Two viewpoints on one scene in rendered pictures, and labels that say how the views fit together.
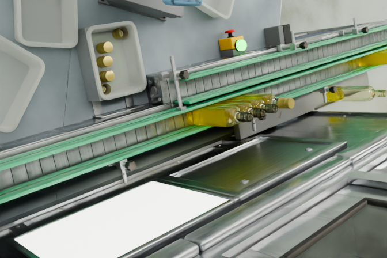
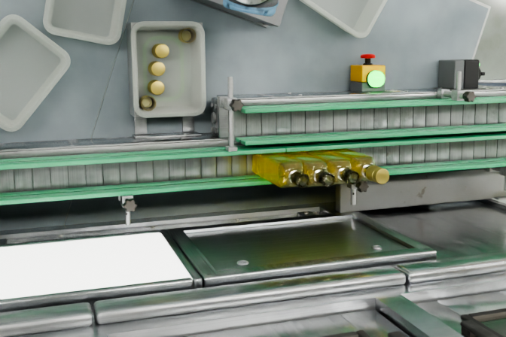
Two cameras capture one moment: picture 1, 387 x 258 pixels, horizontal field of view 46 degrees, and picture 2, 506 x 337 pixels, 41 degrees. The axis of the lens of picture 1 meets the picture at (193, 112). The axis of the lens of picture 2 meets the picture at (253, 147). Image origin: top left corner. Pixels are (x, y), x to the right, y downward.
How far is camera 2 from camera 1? 56 cm
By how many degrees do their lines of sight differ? 21
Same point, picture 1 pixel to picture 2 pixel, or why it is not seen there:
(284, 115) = (429, 194)
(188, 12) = (307, 21)
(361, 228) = not seen: outside the picture
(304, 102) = (477, 183)
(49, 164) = (44, 179)
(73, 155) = (76, 175)
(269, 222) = (205, 318)
